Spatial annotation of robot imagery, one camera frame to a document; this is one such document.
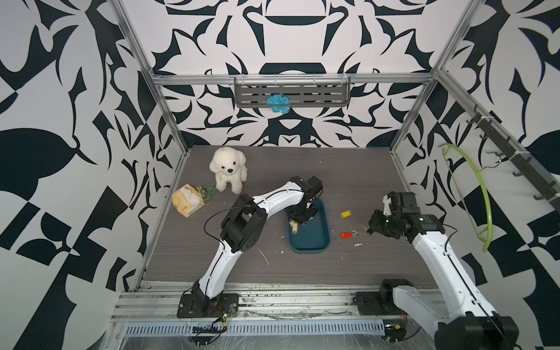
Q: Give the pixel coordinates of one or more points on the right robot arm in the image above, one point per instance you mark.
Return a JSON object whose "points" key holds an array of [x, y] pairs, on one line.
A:
{"points": [[470, 321]]}

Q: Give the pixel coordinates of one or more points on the green keychain bundle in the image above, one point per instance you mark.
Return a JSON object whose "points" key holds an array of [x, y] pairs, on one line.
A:
{"points": [[206, 193]]}

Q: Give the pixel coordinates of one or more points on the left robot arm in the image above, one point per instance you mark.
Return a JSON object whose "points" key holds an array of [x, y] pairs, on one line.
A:
{"points": [[244, 223]]}

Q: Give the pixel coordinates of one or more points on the black wall hook rail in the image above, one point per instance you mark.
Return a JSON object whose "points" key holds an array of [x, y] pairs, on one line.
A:
{"points": [[527, 165]]}

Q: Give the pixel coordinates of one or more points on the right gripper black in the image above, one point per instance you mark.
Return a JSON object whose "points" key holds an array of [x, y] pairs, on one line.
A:
{"points": [[375, 224]]}

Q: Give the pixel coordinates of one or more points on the blue scrunchie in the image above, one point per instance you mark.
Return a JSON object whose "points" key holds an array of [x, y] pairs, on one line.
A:
{"points": [[279, 104]]}

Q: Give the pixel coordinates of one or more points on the white cable duct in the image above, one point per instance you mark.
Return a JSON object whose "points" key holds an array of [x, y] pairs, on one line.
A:
{"points": [[247, 327]]}

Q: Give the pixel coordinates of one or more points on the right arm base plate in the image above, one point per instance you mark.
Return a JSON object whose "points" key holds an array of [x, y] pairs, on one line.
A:
{"points": [[372, 302]]}

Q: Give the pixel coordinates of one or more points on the teal plastic storage box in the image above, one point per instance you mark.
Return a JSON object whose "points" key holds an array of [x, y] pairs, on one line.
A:
{"points": [[312, 238]]}

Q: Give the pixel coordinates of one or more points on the grey metal wall shelf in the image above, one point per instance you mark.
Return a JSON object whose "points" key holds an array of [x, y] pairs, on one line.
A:
{"points": [[309, 91]]}

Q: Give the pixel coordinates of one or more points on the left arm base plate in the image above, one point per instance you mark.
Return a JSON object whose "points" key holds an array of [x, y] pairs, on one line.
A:
{"points": [[191, 306]]}

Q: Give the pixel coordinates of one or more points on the red tag key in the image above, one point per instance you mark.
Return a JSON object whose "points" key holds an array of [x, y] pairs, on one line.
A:
{"points": [[349, 235]]}

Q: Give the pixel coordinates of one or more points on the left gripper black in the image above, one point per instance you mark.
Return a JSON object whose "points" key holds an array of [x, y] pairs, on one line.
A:
{"points": [[303, 219]]}

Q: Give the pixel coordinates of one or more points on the green hoop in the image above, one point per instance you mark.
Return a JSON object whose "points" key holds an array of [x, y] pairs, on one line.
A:
{"points": [[478, 205]]}

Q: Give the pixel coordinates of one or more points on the yellow paper bag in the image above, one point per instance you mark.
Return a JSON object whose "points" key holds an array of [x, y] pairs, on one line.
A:
{"points": [[187, 200]]}

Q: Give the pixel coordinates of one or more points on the white plush dog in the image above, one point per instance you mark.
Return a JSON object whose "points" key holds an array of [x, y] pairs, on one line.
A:
{"points": [[229, 167]]}

